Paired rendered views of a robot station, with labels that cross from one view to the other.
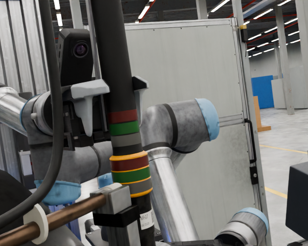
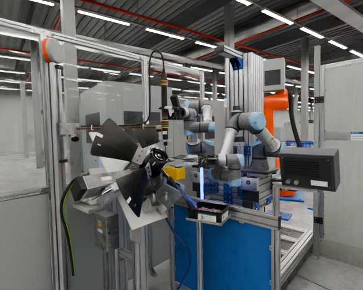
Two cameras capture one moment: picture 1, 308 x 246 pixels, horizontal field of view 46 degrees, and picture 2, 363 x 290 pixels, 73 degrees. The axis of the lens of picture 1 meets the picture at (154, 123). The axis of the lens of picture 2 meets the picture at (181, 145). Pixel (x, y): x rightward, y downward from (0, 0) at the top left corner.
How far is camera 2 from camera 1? 1.37 m
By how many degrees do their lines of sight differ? 65
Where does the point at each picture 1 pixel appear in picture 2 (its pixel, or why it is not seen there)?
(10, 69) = (235, 96)
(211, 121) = (252, 121)
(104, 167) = (202, 129)
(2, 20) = (235, 77)
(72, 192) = (188, 133)
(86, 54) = (174, 100)
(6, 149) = not seen: hidden behind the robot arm
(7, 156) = not seen: hidden behind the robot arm
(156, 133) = (230, 123)
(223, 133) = not seen: outside the picture
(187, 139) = (244, 127)
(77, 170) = (190, 128)
